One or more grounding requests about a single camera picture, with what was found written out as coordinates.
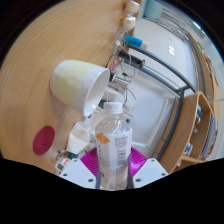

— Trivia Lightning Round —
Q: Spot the white ceramic cup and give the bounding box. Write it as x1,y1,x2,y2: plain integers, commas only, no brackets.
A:
49,59,111,118

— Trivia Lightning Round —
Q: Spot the small clear plastic cup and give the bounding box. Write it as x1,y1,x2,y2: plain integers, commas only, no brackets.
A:
65,121,93,155

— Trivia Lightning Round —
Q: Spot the dark metal table frame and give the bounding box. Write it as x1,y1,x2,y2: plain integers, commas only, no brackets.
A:
125,43,198,162

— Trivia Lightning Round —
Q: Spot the flat round red coaster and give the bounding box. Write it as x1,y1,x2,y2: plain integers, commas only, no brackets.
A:
32,125,56,156

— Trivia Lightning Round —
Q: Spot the teal chair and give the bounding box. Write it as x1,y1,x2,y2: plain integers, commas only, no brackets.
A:
143,0,165,20

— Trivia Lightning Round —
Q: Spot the wooden shelf unit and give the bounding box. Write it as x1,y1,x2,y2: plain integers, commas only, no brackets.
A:
159,90,220,175

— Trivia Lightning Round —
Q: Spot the blue and white tube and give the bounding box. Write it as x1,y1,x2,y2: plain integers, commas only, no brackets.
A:
123,34,150,50

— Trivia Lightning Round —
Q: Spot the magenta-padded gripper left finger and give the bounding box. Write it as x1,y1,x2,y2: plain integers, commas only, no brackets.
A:
59,147,102,191

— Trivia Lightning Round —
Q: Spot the white round jar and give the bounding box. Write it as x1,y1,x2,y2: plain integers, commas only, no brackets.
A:
121,15,138,32
124,0,141,15

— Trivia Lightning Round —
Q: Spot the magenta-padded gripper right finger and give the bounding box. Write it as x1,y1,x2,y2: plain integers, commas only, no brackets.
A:
127,146,170,190

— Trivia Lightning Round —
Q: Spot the small white electronic device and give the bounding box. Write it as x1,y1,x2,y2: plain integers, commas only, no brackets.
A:
54,156,73,176

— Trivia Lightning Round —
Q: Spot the black rectangular box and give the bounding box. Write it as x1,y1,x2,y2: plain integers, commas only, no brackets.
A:
117,49,147,70

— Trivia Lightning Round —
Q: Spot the clear plastic water bottle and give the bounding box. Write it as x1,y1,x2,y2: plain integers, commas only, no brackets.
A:
94,101,134,192

